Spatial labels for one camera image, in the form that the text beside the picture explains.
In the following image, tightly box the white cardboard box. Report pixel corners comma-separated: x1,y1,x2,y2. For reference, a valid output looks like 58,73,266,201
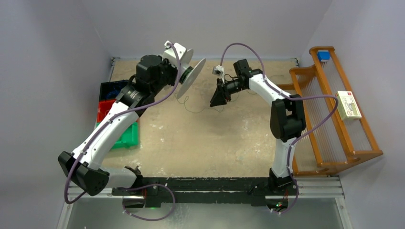
335,91,362,121

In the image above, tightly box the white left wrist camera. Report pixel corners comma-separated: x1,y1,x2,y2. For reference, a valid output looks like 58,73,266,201
161,41,188,68

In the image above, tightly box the wooden rack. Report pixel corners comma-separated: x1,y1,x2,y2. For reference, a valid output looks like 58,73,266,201
278,46,384,177

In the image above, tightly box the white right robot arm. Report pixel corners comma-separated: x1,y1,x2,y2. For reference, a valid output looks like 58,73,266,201
210,59,306,194

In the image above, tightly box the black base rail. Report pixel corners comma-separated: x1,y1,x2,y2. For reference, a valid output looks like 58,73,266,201
111,176,299,208

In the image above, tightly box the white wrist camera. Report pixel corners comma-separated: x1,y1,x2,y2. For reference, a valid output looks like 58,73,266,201
161,41,188,68
212,65,225,83

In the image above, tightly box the white perforated spool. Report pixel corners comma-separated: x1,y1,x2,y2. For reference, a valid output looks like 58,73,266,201
175,49,206,99

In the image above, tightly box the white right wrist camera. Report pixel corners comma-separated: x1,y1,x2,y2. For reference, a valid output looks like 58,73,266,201
212,65,225,83

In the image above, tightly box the blue block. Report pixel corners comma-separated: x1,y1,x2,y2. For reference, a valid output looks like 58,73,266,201
317,50,330,62

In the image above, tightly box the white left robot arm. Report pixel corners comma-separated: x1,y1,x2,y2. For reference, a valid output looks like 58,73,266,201
58,54,182,204

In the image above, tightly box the red bin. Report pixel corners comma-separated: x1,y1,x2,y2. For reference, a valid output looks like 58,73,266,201
96,99,115,123

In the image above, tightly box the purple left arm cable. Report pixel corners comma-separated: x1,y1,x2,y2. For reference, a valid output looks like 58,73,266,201
64,41,183,221

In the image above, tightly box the green bin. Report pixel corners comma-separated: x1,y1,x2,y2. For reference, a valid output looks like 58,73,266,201
111,121,139,149

